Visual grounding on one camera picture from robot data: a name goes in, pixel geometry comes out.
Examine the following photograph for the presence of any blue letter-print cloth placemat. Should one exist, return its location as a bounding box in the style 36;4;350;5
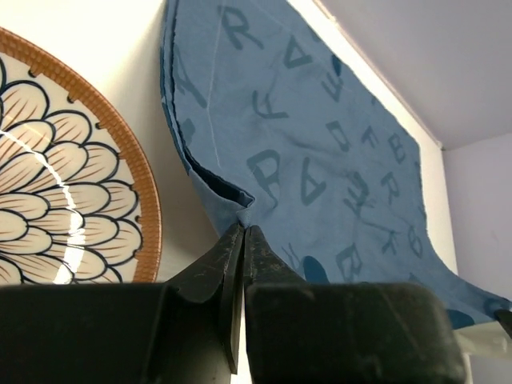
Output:
160;1;511;329

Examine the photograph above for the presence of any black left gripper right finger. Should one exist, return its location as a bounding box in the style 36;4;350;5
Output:
243;226;466;383

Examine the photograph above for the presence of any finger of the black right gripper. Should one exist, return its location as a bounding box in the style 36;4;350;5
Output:
494;309;512;338

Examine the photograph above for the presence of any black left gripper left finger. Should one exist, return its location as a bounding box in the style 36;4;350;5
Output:
1;224;244;383

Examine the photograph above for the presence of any floral plate with brown rim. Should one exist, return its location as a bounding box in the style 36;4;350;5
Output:
1;30;162;285

